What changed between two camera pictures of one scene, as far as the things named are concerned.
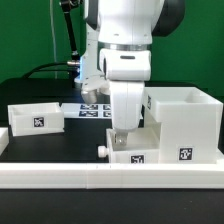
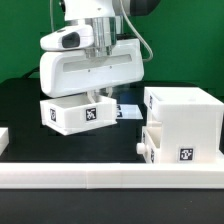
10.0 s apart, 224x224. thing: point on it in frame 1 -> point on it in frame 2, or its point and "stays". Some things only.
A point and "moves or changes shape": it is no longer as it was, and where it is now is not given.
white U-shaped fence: x=62 y=175 stays
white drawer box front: x=143 y=145 moves or changes shape
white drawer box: x=36 y=118 -> x=70 y=115
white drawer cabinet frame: x=191 y=124 stays
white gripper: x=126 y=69 -> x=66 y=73
